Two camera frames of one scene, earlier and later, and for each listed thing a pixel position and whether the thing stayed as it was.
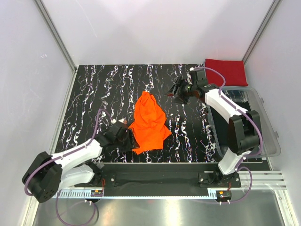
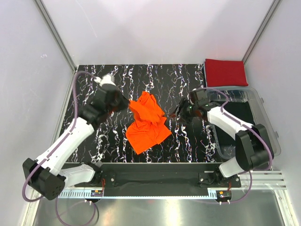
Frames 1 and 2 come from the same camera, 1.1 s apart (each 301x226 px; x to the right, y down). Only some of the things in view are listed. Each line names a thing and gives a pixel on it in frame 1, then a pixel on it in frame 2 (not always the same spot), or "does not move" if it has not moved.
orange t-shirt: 150,127 does not move
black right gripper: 180,83 -> 183,104
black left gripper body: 119,141 -> 119,104
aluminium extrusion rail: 268,180 does not move
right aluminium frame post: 273,9 does not move
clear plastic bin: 248,99 does not move
